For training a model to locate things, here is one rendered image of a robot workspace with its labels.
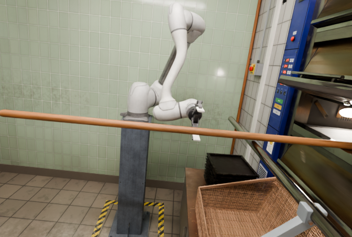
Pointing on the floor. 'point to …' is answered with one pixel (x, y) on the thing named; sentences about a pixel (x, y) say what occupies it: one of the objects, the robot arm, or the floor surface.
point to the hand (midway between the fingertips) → (198, 125)
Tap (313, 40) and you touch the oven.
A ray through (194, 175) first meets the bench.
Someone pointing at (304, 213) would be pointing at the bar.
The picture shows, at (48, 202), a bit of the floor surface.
